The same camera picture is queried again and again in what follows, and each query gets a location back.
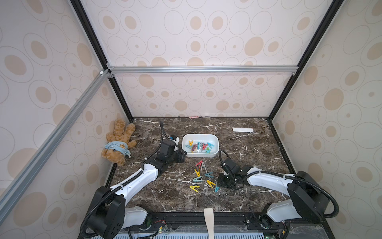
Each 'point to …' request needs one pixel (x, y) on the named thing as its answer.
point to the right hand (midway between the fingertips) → (221, 183)
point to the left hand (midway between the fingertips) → (189, 152)
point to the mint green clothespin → (198, 179)
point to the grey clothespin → (203, 166)
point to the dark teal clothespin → (208, 175)
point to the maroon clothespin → (194, 146)
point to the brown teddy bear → (119, 143)
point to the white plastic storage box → (201, 145)
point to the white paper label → (242, 130)
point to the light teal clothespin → (189, 146)
